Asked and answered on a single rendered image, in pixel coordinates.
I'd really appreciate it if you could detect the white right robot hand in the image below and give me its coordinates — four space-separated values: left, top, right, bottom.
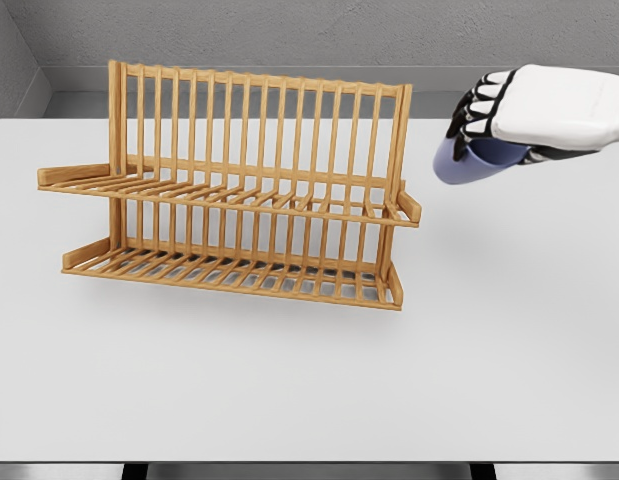
446 63 619 164

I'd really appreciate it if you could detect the blue cup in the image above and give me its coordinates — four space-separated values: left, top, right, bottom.
432 136 532 186

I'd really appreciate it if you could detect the wooden two-tier dish rack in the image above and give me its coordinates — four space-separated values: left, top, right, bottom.
36 59 423 312

